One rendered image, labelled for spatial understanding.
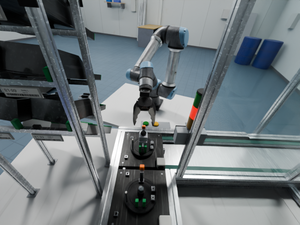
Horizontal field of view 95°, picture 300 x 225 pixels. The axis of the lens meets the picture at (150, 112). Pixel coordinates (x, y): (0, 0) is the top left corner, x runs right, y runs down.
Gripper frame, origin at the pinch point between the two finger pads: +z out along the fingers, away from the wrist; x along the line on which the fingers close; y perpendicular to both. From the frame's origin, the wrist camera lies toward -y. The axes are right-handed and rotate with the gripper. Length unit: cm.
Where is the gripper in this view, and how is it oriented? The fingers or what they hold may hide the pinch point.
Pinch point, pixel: (143, 123)
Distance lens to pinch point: 68.0
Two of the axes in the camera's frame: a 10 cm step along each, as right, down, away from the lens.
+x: -10.0, -0.5, -0.5
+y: -0.6, 2.7, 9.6
